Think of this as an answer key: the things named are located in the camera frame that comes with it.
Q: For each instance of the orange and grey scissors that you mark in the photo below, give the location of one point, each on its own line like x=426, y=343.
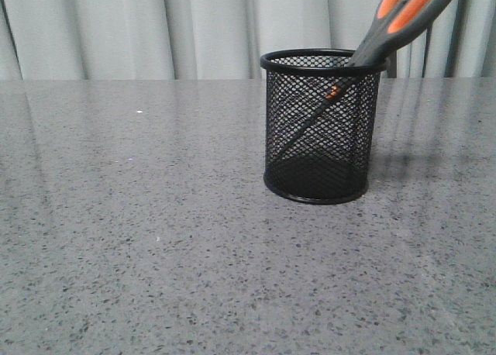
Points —
x=396, y=24

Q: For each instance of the black mesh pen cup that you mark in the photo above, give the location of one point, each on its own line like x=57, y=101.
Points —
x=320, y=112

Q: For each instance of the light grey curtain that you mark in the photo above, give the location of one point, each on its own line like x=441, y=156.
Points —
x=168, y=39

